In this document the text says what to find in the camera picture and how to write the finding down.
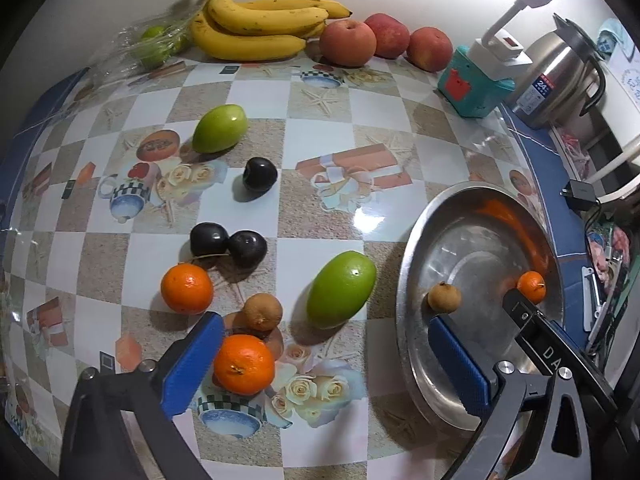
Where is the red apple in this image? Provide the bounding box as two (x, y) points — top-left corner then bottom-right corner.
(319, 19), (377, 67)
(406, 26), (453, 72)
(364, 13), (411, 59)

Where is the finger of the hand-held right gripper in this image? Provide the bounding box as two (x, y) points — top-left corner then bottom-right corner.
(502, 287), (621, 411)

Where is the clear plastic bag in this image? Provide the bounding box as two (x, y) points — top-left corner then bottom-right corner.
(87, 0), (211, 81)

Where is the white plug-in lamp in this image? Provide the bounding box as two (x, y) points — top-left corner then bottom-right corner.
(472, 0), (586, 83)

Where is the white printed paper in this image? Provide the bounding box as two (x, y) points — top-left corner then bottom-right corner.
(597, 17), (640, 106)

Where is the checkered printed tablecloth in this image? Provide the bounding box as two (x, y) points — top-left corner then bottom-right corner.
(0, 55), (596, 480)

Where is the yellow banana bunch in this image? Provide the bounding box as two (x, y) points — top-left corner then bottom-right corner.
(190, 0), (353, 61)

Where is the white pipe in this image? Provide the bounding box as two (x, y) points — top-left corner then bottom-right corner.
(585, 137), (640, 201)

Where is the stainless steel bowl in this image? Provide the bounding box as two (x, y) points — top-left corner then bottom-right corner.
(395, 181), (566, 433)

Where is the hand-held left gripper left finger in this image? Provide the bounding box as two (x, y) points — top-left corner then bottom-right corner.
(59, 311), (226, 480)

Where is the dark purple plum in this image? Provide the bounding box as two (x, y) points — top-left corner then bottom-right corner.
(242, 157), (278, 192)
(227, 230), (268, 268)
(190, 222), (230, 257)

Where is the green oval fruit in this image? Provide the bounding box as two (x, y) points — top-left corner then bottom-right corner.
(192, 104), (249, 153)
(306, 251), (377, 330)

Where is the stainless steel kettle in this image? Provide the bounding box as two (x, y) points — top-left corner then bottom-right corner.
(515, 12), (608, 131)

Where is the brown longan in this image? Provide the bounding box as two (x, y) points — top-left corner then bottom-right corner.
(427, 281), (461, 313)
(243, 293), (283, 332)

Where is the black charger with cable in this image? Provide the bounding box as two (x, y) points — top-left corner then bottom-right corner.
(562, 180), (601, 226)

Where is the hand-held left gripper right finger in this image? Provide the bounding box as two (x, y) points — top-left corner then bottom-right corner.
(429, 314), (596, 480)

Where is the small orange mandarin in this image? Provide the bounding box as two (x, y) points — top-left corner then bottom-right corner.
(516, 270), (547, 305)

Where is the teal box with red label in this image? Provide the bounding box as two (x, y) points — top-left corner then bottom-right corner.
(438, 45), (516, 118)

